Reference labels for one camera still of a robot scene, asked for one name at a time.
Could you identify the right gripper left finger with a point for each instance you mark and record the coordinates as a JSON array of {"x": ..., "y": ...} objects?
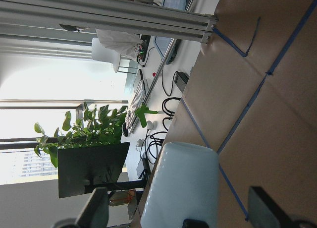
[{"x": 95, "y": 214}]

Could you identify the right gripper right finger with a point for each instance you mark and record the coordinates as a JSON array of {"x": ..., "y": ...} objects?
[{"x": 264, "y": 212}]

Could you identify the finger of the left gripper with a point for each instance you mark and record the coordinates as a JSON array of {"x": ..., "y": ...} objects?
[{"x": 192, "y": 223}]

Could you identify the light blue cup front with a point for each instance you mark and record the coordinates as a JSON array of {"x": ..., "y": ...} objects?
[{"x": 184, "y": 186}]

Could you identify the black computer monitor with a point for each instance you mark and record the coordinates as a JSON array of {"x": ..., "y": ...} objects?
[{"x": 81, "y": 170}]

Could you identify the green potted plant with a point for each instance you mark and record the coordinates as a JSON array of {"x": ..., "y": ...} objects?
[{"x": 97, "y": 127}]

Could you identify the white keyboard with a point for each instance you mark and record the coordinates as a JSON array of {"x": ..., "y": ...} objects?
[{"x": 140, "y": 94}]

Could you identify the black power adapter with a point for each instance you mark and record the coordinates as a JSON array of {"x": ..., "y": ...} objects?
[{"x": 181, "y": 79}]

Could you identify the person holding black device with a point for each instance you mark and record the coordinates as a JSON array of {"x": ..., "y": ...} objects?
[{"x": 126, "y": 44}]

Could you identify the aluminium frame post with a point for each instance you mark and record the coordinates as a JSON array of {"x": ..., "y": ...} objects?
[{"x": 116, "y": 15}]

